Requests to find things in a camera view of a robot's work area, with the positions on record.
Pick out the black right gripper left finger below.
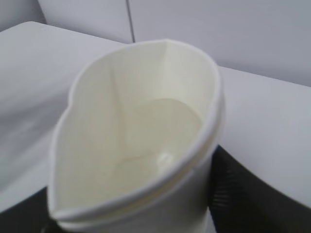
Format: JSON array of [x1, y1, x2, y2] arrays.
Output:
[[0, 188, 63, 233]]

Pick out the white paper cup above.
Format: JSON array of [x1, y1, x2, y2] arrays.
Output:
[[47, 39, 225, 233]]

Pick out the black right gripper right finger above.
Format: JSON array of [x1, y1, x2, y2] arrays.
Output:
[[208, 146, 311, 233]]

